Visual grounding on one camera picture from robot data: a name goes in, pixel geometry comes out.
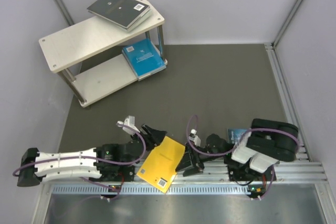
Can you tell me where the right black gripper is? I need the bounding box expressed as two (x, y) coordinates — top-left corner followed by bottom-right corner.
(176, 141), (225, 176)

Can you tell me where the yellow book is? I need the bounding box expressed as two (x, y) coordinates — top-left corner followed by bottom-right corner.
(137, 136), (185, 194)

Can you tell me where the dark blue castle book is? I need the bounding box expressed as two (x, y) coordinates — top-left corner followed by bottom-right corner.
(227, 129), (247, 144)

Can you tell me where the light blue cat book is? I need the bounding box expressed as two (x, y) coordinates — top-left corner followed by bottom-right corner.
(137, 60), (167, 81)

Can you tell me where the blue paperback book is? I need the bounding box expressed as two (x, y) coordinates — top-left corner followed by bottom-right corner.
(122, 38), (166, 80)

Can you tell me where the black shiny book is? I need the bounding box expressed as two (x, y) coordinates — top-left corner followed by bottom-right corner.
(87, 0), (152, 31)

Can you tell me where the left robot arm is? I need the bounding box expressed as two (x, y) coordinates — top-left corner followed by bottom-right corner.
(13, 121), (167, 187)

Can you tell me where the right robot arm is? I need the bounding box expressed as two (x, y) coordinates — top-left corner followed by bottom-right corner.
(175, 119), (300, 182)

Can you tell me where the white two-tier shelf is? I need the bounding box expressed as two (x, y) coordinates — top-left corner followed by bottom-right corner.
(39, 6), (165, 108)

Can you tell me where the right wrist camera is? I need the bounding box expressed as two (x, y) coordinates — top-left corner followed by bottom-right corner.
(188, 129), (201, 146)

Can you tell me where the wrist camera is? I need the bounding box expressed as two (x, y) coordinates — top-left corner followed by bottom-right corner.
(117, 115), (140, 135)
(188, 129), (201, 146)

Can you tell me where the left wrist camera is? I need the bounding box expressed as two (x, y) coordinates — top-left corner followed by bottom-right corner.
(117, 115), (140, 135)

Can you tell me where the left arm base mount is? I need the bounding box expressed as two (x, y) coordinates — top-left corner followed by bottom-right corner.
(104, 165), (135, 182)

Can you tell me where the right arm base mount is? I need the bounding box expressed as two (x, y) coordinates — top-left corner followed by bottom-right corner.
(227, 162), (272, 186)

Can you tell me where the slotted cable duct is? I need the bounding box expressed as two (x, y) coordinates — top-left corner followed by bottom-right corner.
(52, 184), (251, 195)

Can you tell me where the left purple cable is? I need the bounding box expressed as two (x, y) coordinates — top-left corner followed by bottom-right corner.
(12, 121), (148, 201)

